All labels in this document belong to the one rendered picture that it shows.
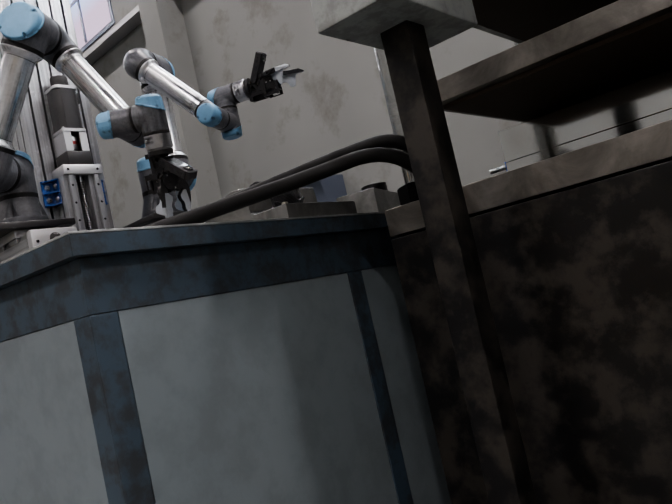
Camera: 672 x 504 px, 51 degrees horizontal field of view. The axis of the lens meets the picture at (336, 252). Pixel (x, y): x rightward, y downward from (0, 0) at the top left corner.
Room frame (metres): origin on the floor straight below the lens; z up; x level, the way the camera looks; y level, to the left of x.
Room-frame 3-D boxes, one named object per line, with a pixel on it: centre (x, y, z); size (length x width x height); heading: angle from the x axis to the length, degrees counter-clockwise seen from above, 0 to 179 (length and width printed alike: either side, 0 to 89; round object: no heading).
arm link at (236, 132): (2.49, 0.28, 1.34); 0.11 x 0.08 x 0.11; 162
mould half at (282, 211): (1.86, 0.20, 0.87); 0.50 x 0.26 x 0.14; 51
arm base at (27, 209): (2.10, 0.91, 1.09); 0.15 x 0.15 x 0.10
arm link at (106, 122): (1.95, 0.52, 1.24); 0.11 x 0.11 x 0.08; 84
